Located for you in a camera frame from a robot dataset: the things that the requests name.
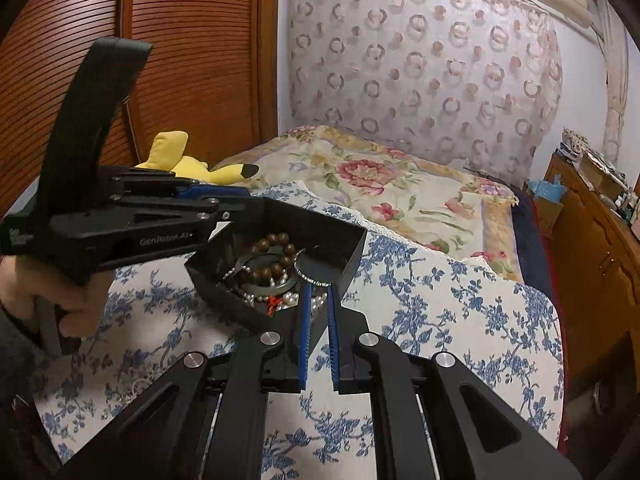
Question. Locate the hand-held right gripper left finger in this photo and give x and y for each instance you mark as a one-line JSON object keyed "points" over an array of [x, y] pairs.
{"points": [[305, 340]]}

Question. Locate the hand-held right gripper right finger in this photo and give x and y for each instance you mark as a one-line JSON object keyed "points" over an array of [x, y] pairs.
{"points": [[334, 345]]}

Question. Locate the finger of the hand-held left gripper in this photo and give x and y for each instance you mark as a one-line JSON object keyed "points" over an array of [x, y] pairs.
{"points": [[215, 192], [200, 208]]}

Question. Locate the thin silver bangle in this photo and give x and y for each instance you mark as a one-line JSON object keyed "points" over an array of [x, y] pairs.
{"points": [[320, 284]]}

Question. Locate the black box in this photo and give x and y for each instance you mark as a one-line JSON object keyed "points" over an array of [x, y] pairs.
{"points": [[225, 300]]}

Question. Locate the person's left hand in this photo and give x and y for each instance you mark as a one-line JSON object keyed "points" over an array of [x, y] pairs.
{"points": [[75, 305]]}

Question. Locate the yellow plush toy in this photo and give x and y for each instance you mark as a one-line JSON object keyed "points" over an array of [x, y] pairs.
{"points": [[200, 167]]}

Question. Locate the blue floral cloth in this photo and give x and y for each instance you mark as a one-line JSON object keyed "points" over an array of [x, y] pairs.
{"points": [[450, 320]]}

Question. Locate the wooden louvered wardrobe door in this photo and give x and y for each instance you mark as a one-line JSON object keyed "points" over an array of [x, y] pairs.
{"points": [[200, 60], [35, 85]]}

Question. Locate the red flower bedspread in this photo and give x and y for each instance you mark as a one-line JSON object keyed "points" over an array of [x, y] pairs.
{"points": [[360, 175]]}

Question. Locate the navy blue blanket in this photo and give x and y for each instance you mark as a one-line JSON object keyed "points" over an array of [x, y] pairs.
{"points": [[535, 240]]}

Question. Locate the circle pattern lace curtain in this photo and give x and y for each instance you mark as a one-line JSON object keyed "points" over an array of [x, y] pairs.
{"points": [[425, 70]]}

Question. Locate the teal box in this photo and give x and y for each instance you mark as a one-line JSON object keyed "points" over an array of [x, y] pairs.
{"points": [[547, 205]]}

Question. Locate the wooden cabinet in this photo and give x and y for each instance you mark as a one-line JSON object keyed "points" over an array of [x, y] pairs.
{"points": [[595, 270]]}

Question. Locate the patterned storage box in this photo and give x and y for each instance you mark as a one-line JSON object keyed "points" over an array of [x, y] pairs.
{"points": [[574, 144]]}

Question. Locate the cardboard box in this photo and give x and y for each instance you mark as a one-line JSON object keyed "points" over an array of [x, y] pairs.
{"points": [[600, 172]]}

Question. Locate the beige patterned curtain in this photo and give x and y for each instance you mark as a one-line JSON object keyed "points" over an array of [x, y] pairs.
{"points": [[616, 95]]}

